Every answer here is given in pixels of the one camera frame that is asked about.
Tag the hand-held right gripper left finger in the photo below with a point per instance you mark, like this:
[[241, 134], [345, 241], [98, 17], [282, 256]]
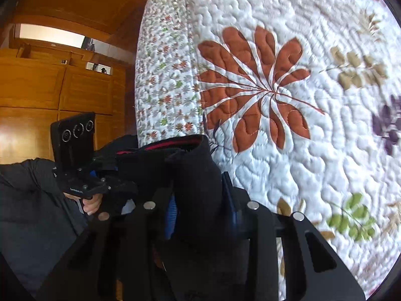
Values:
[[171, 219]]

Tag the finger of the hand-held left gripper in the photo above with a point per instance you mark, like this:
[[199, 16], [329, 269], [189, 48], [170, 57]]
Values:
[[123, 194]]

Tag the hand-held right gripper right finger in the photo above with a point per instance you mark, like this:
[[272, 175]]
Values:
[[228, 194]]

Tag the black pants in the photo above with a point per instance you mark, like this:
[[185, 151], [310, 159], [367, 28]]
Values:
[[194, 188]]

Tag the person's left forearm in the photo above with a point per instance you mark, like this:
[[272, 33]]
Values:
[[31, 200]]

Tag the person's left hand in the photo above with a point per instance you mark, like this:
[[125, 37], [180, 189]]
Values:
[[92, 205]]

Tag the wooden wardrobe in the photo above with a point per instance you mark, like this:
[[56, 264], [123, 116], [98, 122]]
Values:
[[31, 84]]

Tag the white socket panel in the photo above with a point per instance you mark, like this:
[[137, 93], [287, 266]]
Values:
[[98, 68]]

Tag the floral quilted bedspread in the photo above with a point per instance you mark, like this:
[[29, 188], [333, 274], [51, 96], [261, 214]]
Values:
[[313, 163]]

